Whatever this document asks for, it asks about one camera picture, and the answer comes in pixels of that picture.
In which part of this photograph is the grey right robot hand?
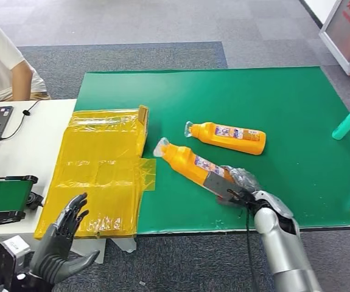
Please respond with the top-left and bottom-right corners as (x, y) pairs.
(218, 165), (262, 208)

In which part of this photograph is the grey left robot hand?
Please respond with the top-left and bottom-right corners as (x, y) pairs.
(30, 192), (101, 285)

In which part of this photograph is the orange bottle with clear cap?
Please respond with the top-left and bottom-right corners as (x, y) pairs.
(184, 120), (267, 156)
(153, 137), (239, 194)

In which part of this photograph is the small green belt conveyor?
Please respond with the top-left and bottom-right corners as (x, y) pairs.
(0, 175), (44, 226)

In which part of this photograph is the white table foot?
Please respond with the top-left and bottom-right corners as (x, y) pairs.
(70, 237), (137, 263)

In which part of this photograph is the yellow taped cardboard box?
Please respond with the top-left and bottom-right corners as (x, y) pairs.
(33, 105), (157, 240)

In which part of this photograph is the green table mat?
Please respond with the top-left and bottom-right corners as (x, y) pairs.
(74, 66), (350, 235)

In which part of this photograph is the red and white sign cabinet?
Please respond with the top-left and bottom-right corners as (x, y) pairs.
(319, 0), (350, 77)

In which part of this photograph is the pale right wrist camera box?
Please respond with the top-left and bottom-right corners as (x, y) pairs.
(203, 172), (236, 201)

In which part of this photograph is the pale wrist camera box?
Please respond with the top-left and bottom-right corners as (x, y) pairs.
(0, 235), (31, 288)
(203, 172), (236, 201)

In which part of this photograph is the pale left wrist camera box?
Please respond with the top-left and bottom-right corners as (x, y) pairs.
(0, 235), (31, 288)

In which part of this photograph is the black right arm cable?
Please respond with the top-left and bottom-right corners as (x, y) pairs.
(245, 201), (260, 292)

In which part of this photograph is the black laptop cable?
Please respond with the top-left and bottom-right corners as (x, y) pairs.
(0, 100), (39, 142)

